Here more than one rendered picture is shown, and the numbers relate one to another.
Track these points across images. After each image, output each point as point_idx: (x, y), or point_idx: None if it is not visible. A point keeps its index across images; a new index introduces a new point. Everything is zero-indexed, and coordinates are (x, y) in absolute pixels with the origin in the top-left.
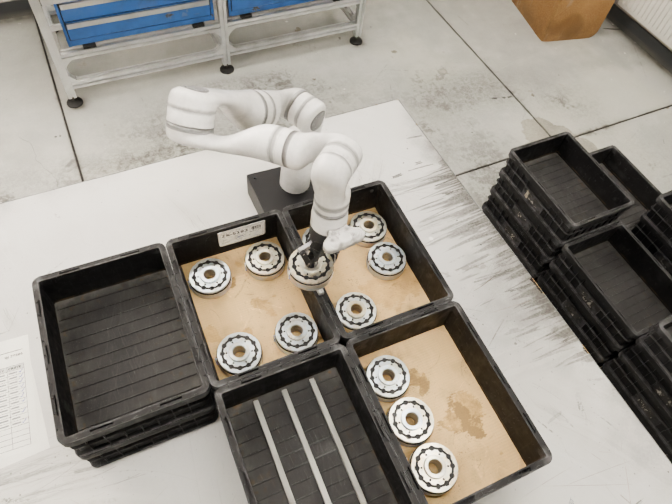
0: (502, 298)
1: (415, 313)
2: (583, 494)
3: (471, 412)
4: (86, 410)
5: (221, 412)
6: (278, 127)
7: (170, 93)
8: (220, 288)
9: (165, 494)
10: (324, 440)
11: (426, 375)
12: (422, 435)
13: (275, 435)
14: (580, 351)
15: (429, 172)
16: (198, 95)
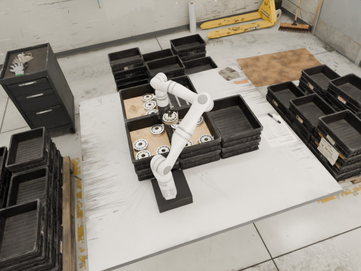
0: (99, 154)
1: (139, 118)
2: (108, 108)
3: (131, 109)
4: (239, 112)
5: None
6: (174, 85)
7: (210, 95)
8: (202, 135)
9: None
10: (174, 105)
11: None
12: (147, 102)
13: None
14: (82, 137)
15: (97, 213)
16: (200, 93)
